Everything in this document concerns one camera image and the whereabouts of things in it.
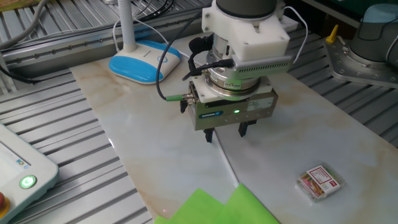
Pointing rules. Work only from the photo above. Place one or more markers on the silver Schunk gripper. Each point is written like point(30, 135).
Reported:
point(233, 113)

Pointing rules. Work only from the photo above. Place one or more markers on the green flag with white pole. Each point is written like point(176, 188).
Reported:
point(242, 208)

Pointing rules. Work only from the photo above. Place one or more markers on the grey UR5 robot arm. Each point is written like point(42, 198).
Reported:
point(248, 34)

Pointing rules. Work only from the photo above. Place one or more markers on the marble pattern board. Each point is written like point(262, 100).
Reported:
point(311, 140)

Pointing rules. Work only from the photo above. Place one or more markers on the clear box of paper clips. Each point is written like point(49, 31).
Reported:
point(317, 183)

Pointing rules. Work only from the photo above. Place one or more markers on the blue and white desk lamp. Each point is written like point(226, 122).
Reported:
point(140, 65)

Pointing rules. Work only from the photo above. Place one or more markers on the white power strip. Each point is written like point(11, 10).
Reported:
point(292, 26)

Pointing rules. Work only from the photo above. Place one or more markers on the white teach pendant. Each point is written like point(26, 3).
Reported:
point(31, 168)

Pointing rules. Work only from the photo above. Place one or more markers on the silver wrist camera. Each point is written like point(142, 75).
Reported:
point(264, 69)

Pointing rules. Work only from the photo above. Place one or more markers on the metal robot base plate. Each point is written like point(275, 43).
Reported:
point(342, 65)

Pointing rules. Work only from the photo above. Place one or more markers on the aluminium frame rail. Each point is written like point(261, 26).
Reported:
point(77, 49)

